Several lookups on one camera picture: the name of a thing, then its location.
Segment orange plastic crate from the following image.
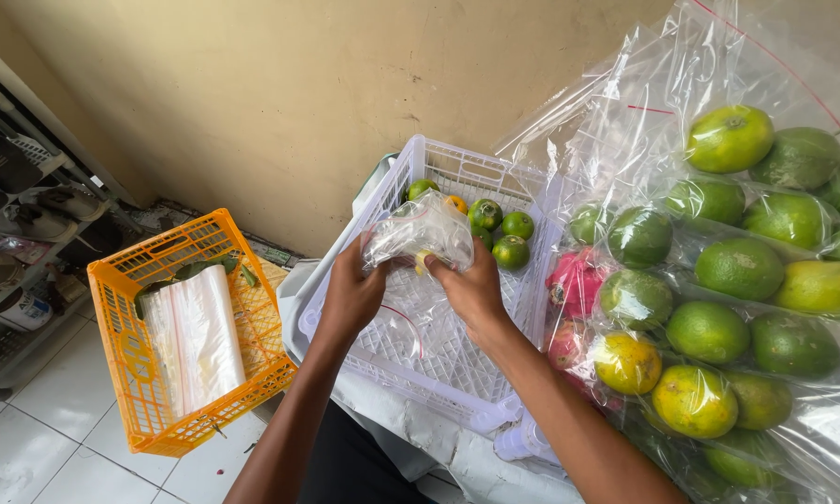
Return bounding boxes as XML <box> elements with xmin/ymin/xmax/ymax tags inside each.
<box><xmin>87</xmin><ymin>208</ymin><xmax>299</xmax><ymax>458</ymax></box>

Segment person's right hand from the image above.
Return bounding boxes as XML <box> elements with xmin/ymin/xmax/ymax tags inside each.
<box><xmin>424</xmin><ymin>238</ymin><xmax>513</xmax><ymax>345</ymax></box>

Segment empty clear bag red line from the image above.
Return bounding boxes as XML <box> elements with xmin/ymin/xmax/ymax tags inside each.
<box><xmin>364</xmin><ymin>276</ymin><xmax>463</xmax><ymax>393</ymax></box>

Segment pile of bagged citrus fruits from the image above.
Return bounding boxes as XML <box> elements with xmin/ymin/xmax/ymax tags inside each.
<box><xmin>493</xmin><ymin>0</ymin><xmax>840</xmax><ymax>504</ymax></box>

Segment stack of clear plastic bags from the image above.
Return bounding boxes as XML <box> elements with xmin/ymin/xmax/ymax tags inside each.
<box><xmin>140</xmin><ymin>264</ymin><xmax>247</xmax><ymax>421</ymax></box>

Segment small clear plastic bag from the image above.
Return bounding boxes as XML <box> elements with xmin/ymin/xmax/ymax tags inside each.
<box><xmin>361</xmin><ymin>189</ymin><xmax>475</xmax><ymax>275</ymax></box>

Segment person's left hand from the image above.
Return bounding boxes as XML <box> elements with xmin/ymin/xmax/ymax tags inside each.
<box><xmin>322</xmin><ymin>236</ymin><xmax>393</xmax><ymax>345</ymax></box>

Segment shoe rack with shoes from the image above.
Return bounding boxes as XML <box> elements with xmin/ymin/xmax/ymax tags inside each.
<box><xmin>0</xmin><ymin>66</ymin><xmax>144</xmax><ymax>400</ymax></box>

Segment green leaves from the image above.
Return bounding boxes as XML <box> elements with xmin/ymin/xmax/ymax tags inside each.
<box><xmin>134</xmin><ymin>253</ymin><xmax>261</xmax><ymax>319</ymax></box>

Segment person's black trousers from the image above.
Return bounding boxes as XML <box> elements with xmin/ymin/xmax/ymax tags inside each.
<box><xmin>297</xmin><ymin>399</ymin><xmax>438</xmax><ymax>504</ymax></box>

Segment white plastic crate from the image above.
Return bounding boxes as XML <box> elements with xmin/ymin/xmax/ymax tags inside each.
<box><xmin>298</xmin><ymin>134</ymin><xmax>565</xmax><ymax>435</ymax></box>

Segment pink dragon fruit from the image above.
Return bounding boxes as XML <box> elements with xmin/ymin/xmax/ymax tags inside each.
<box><xmin>546</xmin><ymin>320</ymin><xmax>596</xmax><ymax>372</ymax></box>
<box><xmin>545</xmin><ymin>246</ymin><xmax>611</xmax><ymax>319</ymax></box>

